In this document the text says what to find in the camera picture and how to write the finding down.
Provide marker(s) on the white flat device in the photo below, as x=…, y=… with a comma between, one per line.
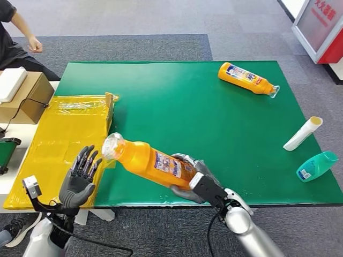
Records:
x=10, y=83

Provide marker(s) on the green table mat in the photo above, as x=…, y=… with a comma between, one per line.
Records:
x=203, y=117

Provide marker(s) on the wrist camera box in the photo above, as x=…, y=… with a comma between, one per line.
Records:
x=208, y=189
x=32, y=187

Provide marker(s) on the yellow taped cardboard box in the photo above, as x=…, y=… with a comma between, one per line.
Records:
x=54, y=145

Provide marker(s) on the orange bottle with clear cap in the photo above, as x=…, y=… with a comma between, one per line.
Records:
x=149, y=163
x=245, y=78

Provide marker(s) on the person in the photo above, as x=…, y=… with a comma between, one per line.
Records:
x=14, y=42

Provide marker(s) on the white and red sign cabinet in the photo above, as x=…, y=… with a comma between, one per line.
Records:
x=319, y=30

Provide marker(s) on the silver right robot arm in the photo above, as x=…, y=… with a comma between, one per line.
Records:
x=249, y=230

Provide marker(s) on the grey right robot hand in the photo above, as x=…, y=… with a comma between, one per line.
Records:
x=196, y=175

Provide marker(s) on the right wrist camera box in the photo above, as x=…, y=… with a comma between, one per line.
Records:
x=208, y=189

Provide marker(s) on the white tube with yellow end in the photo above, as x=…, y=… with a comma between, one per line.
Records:
x=302, y=133

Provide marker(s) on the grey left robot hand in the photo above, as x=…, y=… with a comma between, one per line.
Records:
x=78, y=182

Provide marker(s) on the black and white shoe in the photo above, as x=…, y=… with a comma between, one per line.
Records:
x=14, y=230

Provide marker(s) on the teal plastic bottle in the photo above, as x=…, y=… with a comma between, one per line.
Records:
x=316, y=166

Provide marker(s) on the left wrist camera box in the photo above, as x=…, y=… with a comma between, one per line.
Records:
x=32, y=187

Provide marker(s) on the green bin with black rim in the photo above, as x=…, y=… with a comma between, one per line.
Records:
x=7, y=152

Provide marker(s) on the brown cardboard box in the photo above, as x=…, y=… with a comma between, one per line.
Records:
x=28, y=97

